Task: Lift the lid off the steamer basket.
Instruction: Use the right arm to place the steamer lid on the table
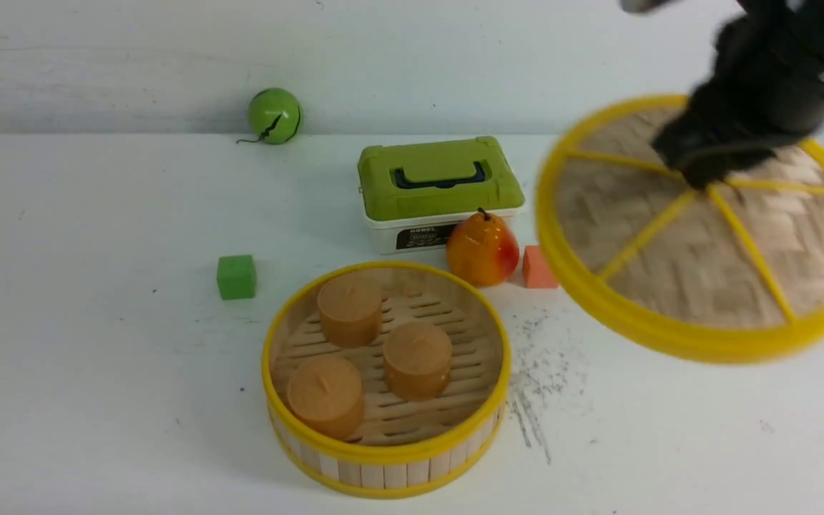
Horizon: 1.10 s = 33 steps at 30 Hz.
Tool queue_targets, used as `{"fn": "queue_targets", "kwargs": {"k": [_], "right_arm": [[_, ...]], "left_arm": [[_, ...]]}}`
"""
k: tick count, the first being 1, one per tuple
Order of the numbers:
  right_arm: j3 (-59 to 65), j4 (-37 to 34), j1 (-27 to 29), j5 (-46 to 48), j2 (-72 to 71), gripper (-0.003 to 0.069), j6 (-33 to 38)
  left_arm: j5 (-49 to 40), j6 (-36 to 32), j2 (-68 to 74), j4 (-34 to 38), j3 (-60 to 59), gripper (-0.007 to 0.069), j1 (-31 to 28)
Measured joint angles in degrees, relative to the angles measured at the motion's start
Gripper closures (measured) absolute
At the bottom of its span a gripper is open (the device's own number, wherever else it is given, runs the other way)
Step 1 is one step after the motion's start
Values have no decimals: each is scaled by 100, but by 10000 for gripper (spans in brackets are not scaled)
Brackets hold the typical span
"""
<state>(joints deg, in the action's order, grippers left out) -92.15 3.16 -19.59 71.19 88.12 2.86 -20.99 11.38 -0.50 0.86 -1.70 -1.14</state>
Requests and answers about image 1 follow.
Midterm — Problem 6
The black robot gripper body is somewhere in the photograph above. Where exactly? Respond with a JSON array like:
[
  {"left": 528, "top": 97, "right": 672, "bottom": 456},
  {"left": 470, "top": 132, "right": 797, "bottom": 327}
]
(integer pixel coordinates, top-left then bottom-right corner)
[{"left": 651, "top": 14, "right": 824, "bottom": 190}]

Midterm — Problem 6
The yellow woven bamboo steamer lid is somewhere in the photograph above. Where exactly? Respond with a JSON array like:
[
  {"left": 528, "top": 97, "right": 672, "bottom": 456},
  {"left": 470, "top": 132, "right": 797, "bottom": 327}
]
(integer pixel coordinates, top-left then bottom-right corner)
[{"left": 535, "top": 95, "right": 824, "bottom": 364}]

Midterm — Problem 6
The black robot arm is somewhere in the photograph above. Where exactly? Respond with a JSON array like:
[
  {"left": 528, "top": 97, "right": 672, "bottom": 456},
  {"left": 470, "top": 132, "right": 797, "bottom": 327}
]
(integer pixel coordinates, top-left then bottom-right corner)
[{"left": 652, "top": 1, "right": 824, "bottom": 190}]

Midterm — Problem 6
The yellow bamboo steamer basket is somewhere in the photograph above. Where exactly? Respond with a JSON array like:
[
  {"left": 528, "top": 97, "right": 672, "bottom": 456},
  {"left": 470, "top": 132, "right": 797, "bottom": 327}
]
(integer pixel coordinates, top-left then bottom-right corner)
[{"left": 260, "top": 261, "right": 511, "bottom": 499}]

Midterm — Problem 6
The orange foam cube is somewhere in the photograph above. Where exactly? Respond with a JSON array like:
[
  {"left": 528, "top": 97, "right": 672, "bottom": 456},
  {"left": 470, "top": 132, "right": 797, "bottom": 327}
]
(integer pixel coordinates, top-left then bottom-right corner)
[{"left": 522, "top": 245, "right": 559, "bottom": 289}]

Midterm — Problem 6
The orange red toy pear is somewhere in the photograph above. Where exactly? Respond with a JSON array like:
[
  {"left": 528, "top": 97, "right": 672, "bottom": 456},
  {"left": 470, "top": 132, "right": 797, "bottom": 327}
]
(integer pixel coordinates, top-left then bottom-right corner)
[{"left": 446, "top": 207, "right": 520, "bottom": 289}]

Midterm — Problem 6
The green lidded white storage box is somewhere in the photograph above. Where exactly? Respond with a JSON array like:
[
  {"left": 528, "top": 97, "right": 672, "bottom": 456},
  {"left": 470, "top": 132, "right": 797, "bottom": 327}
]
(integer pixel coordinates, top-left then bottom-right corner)
[{"left": 357, "top": 136, "right": 526, "bottom": 255}]

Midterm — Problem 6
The brown bun right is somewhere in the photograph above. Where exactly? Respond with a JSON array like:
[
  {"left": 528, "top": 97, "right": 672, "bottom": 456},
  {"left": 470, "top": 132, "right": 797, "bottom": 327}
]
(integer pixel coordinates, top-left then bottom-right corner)
[{"left": 383, "top": 320, "right": 452, "bottom": 402}]

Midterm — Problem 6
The brown bun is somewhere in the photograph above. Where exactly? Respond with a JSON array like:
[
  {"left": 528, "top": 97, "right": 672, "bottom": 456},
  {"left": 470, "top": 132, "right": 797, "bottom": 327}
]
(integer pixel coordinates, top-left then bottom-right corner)
[
  {"left": 285, "top": 355, "right": 364, "bottom": 441},
  {"left": 317, "top": 273, "right": 383, "bottom": 348},
  {"left": 383, "top": 320, "right": 452, "bottom": 402}
]

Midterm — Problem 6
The brown bun back left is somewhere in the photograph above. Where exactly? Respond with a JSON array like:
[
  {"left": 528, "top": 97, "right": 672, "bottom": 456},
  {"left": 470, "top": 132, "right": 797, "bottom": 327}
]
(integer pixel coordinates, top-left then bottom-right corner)
[{"left": 317, "top": 273, "right": 383, "bottom": 348}]

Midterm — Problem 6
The green ball with black crack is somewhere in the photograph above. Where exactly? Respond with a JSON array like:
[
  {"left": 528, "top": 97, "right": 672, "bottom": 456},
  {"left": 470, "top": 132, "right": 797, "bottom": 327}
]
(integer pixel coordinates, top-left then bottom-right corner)
[{"left": 235, "top": 87, "right": 303, "bottom": 144}]

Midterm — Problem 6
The brown bun front left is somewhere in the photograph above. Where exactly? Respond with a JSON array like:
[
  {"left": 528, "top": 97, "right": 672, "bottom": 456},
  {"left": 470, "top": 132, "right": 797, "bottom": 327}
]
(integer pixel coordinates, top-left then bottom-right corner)
[{"left": 285, "top": 355, "right": 364, "bottom": 441}]

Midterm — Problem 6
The green foam cube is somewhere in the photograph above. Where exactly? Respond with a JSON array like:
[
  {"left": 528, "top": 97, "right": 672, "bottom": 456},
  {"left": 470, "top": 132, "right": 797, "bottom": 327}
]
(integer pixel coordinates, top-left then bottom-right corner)
[{"left": 216, "top": 255, "right": 258, "bottom": 300}]

